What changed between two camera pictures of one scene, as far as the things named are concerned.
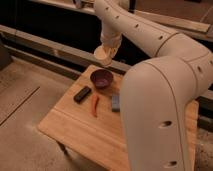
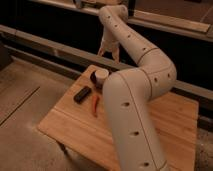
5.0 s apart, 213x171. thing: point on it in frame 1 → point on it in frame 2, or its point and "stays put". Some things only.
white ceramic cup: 101,56 → 101,75
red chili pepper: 94,103 stays put
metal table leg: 62,146 stays put
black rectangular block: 78,97 stays put
